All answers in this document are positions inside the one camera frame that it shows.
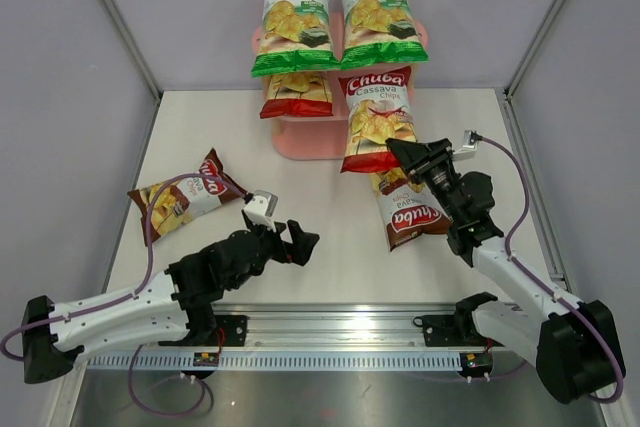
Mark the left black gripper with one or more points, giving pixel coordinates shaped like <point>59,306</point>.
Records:
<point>296,252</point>

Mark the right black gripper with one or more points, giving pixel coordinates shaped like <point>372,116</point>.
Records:
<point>411,153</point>

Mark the brown chips bag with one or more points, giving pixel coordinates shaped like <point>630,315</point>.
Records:
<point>185,199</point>
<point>407,209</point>

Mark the red chips bag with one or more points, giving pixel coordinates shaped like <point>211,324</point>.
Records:
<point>379,110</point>
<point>297,94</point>

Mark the green chips bag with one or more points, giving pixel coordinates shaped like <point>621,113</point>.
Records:
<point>379,31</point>
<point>295,37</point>

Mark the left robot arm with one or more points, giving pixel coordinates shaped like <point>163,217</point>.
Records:
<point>175,307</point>

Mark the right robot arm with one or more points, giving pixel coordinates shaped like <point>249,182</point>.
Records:
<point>572,344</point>

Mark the pink three-tier shelf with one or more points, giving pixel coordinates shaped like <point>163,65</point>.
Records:
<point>324,138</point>

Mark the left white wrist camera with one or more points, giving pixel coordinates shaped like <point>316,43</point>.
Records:
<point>258,210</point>

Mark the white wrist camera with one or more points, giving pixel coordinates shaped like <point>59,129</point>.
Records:
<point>258,210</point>
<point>469,145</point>

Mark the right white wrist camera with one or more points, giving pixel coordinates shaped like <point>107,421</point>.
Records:
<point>469,145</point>

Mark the aluminium mounting rail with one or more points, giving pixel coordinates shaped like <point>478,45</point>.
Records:
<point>271,327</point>

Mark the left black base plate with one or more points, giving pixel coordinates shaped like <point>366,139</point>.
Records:
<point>230,330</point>

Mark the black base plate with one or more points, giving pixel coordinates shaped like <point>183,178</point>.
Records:
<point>442,331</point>
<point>230,330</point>

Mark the white slotted cable duct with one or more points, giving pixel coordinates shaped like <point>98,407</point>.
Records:
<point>165,359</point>

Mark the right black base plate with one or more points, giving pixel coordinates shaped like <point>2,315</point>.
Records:
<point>442,331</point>

